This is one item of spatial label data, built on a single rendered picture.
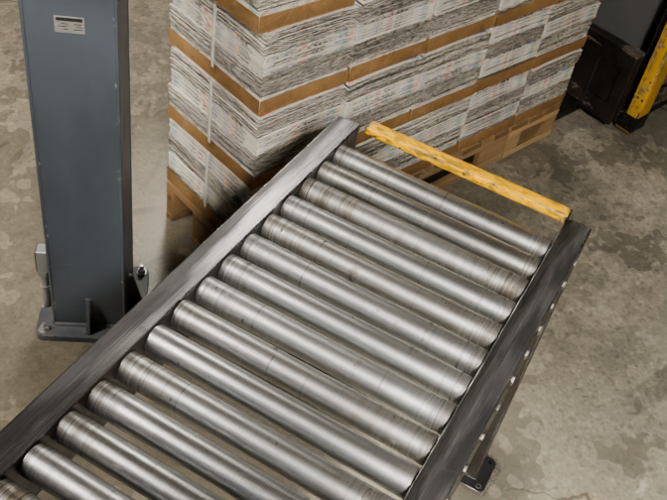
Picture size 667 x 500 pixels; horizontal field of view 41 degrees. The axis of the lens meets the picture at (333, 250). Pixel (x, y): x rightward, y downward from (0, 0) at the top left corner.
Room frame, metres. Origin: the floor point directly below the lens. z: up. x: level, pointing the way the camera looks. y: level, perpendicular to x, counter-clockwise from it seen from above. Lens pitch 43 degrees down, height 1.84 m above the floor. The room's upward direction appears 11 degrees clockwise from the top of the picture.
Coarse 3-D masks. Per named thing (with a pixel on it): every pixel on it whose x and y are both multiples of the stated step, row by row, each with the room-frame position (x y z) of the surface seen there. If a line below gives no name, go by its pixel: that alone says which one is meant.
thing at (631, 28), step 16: (608, 0) 3.23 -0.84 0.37; (624, 0) 3.19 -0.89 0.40; (640, 0) 3.15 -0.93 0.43; (656, 0) 3.12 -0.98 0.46; (608, 16) 3.22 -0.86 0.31; (624, 16) 3.18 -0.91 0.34; (640, 16) 3.14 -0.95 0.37; (656, 16) 3.10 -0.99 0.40; (624, 32) 3.16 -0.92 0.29; (640, 32) 3.12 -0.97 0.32; (640, 48) 3.11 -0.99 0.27; (656, 96) 3.03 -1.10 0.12
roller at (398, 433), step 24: (192, 312) 0.91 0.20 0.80; (192, 336) 0.89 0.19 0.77; (216, 336) 0.88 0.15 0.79; (240, 336) 0.88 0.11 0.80; (240, 360) 0.85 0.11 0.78; (264, 360) 0.85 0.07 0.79; (288, 360) 0.85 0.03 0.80; (288, 384) 0.82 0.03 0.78; (312, 384) 0.82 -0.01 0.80; (336, 384) 0.83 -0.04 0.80; (336, 408) 0.79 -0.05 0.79; (360, 408) 0.79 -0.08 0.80; (384, 408) 0.80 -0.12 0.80; (384, 432) 0.77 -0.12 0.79; (408, 432) 0.77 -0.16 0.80; (432, 432) 0.78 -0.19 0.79; (408, 456) 0.75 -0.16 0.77
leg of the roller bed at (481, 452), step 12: (564, 288) 1.30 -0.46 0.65; (552, 312) 1.28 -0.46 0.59; (540, 336) 1.26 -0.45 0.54; (528, 360) 1.26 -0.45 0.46; (516, 384) 1.26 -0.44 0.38; (504, 408) 1.26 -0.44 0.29; (492, 432) 1.26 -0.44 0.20; (480, 444) 1.27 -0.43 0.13; (480, 456) 1.26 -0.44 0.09; (468, 468) 1.27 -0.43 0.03
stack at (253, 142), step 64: (192, 0) 1.92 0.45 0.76; (384, 0) 2.01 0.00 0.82; (448, 0) 2.20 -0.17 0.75; (512, 0) 2.43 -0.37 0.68; (192, 64) 1.91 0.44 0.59; (256, 64) 1.74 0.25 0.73; (320, 64) 1.86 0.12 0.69; (448, 64) 2.24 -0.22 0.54; (512, 64) 2.51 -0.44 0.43; (256, 128) 1.73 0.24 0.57; (320, 128) 1.89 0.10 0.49; (448, 128) 2.32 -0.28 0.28
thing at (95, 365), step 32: (352, 128) 1.48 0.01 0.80; (320, 160) 1.35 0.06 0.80; (256, 192) 1.22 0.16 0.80; (288, 192) 1.24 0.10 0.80; (224, 224) 1.12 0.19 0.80; (256, 224) 1.14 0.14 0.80; (192, 256) 1.03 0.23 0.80; (224, 256) 1.05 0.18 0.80; (160, 288) 0.95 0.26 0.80; (192, 288) 0.96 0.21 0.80; (128, 320) 0.87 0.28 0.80; (160, 320) 0.88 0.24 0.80; (96, 352) 0.80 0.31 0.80; (128, 352) 0.81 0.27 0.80; (64, 384) 0.73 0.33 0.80; (96, 384) 0.75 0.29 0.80; (32, 416) 0.67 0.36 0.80; (64, 416) 0.69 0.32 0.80; (96, 416) 0.74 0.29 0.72; (0, 448) 0.62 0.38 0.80; (64, 448) 0.68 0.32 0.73
